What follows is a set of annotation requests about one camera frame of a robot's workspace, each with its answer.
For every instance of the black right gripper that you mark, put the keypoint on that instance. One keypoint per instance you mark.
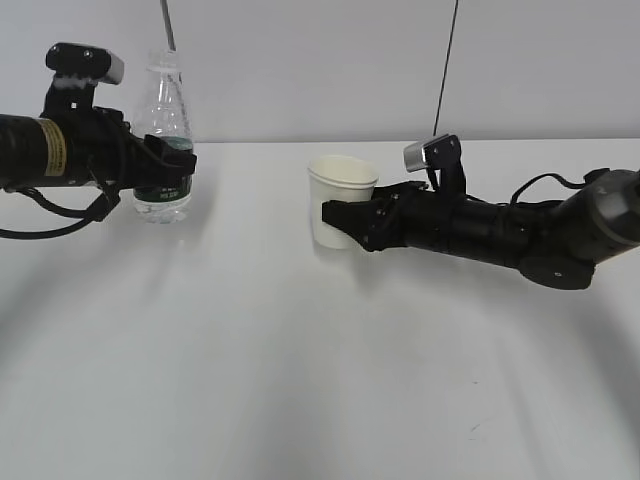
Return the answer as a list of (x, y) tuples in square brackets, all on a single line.
[(405, 214)]

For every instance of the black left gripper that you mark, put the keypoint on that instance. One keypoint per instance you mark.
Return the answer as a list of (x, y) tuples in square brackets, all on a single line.
[(102, 148)]

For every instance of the white paper cup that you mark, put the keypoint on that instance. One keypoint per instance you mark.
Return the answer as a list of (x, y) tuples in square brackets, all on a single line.
[(341, 178)]

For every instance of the clear water bottle green label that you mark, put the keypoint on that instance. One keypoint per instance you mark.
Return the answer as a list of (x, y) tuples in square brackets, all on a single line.
[(162, 114)]

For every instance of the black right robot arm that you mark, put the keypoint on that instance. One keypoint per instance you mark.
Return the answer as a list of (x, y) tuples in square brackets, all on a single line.
[(554, 243)]

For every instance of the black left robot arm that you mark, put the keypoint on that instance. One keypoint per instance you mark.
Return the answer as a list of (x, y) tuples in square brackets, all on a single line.
[(33, 152)]

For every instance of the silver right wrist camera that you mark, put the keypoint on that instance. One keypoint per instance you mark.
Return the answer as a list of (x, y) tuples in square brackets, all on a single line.
[(440, 158)]

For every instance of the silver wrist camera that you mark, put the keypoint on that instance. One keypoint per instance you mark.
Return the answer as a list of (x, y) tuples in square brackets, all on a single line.
[(77, 71), (440, 158)]

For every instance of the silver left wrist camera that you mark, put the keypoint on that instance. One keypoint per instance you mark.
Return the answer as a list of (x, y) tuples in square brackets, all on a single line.
[(77, 71)]

